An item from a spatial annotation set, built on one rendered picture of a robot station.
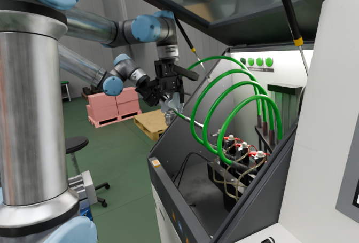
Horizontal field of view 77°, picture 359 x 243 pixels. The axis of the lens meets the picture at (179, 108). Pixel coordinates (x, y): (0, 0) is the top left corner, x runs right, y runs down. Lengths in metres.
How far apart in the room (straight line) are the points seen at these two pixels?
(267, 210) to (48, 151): 0.56
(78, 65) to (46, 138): 0.56
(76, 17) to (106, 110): 4.71
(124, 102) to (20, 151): 5.06
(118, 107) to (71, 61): 4.51
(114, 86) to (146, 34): 0.29
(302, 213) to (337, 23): 0.46
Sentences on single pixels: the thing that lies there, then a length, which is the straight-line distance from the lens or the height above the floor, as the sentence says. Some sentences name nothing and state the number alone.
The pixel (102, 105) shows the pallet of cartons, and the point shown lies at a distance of 5.25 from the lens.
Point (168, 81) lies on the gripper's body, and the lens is 0.79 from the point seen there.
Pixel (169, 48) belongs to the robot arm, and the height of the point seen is 1.48.
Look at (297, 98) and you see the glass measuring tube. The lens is 0.97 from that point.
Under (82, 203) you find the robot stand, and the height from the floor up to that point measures 0.93.
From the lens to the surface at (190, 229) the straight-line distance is 0.78.
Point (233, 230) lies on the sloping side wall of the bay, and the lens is 0.67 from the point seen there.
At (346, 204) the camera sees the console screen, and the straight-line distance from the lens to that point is 0.61.
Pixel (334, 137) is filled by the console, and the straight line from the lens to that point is 0.61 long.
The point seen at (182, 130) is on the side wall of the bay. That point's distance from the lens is 1.22.
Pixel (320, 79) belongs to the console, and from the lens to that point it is 0.63.
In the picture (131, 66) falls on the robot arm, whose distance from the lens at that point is 1.03.
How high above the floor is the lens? 1.48
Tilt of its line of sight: 15 degrees down
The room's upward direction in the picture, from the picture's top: 7 degrees counter-clockwise
